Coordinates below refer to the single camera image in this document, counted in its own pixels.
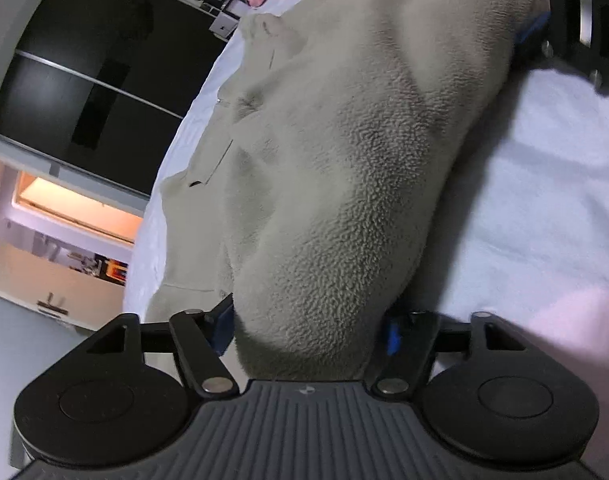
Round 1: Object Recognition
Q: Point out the beige fleece jacket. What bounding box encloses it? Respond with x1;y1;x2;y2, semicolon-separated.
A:
144;0;551;382

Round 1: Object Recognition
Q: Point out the white bedside table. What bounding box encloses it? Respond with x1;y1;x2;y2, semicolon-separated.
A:
203;0;251;42

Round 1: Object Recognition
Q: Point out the cream door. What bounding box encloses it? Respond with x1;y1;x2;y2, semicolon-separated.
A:
0;237;131;332

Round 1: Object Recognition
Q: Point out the black wardrobe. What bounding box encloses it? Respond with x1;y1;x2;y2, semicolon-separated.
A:
0;0;236;197

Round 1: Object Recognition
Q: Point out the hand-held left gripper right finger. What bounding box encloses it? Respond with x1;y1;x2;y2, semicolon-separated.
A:
369;309;532;399

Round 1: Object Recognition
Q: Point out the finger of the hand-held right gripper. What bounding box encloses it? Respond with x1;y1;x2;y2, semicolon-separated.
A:
513;0;609;97

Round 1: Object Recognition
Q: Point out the dark door handle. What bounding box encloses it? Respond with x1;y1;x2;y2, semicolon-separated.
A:
37;292;68;317

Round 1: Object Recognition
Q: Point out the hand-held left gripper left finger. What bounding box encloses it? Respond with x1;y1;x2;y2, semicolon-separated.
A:
87;293;238;398

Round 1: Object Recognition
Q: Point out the bed with spotted sheet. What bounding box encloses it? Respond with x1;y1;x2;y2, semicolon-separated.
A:
122;0;609;466

